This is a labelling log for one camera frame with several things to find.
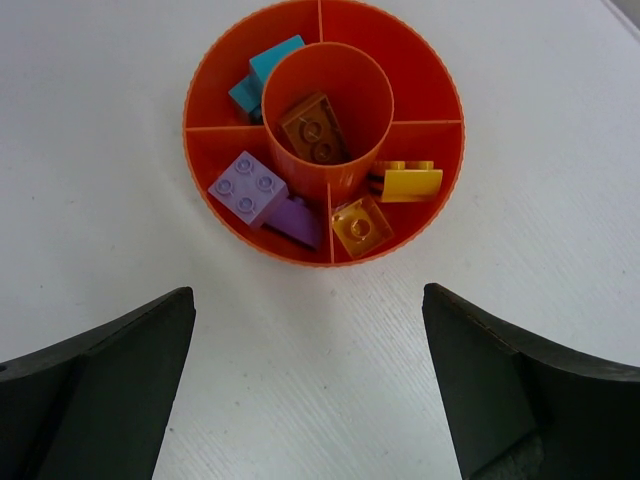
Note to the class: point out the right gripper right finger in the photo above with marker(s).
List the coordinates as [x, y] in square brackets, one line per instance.
[520, 406]

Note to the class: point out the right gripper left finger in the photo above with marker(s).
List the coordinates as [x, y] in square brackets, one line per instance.
[97, 405]

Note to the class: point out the orange square lego brick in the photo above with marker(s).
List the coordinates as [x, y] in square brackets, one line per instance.
[361, 227]

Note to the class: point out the yellow curved lego brick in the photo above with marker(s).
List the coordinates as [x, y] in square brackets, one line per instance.
[404, 181]

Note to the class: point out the purple lego plate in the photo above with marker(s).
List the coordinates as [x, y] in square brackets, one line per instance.
[294, 219]

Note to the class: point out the brown lego plate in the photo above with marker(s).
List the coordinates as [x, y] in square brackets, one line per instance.
[312, 131]

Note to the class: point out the teal lego brick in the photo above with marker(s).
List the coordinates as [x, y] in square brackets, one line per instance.
[246, 97]

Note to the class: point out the lavender lego brick in container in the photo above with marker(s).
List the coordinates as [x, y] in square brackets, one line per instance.
[249, 190]

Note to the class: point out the orange round divided container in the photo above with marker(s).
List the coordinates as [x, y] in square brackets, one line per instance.
[393, 97]

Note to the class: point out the blue lego brick in container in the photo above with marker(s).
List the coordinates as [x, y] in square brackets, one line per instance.
[262, 64]

